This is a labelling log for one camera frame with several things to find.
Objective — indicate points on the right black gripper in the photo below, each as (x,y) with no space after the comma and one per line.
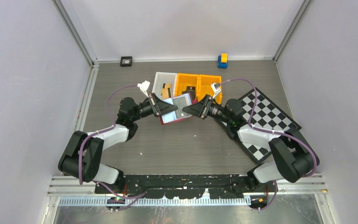
(201,109)

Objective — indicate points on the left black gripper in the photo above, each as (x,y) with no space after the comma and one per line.
(161,107)

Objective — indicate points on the grey chip credit card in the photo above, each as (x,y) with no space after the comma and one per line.
(182,101)

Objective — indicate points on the red card holder wallet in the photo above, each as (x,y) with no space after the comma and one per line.
(170,117)

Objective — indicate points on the dark grey credit card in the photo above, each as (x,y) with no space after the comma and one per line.
(190,89)

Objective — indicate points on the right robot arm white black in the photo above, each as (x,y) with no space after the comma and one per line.
(293,157)

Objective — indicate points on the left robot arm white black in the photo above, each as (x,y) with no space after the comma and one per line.
(82,155)

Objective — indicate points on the orange bin with cards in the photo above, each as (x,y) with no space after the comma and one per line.
(186,82)

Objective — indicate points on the empty orange bin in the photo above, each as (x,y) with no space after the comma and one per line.
(204,85)

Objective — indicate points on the white plastic bin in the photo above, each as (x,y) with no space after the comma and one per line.
(164,77)

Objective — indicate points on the blue yellow toy block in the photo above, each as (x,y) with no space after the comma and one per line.
(222,61)

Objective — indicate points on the small black square box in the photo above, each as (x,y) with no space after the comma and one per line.
(126,61)

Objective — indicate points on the black white checkerboard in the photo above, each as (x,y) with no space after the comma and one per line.
(267,115)

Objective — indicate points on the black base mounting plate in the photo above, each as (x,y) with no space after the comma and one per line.
(193,186)

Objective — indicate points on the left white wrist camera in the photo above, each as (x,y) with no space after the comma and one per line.
(144,87)

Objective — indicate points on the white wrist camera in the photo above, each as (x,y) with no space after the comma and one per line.
(144,87)
(216,90)

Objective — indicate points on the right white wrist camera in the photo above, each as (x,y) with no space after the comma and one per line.
(216,90)

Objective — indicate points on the aluminium rail frame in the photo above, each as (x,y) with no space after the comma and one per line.
(70,193)

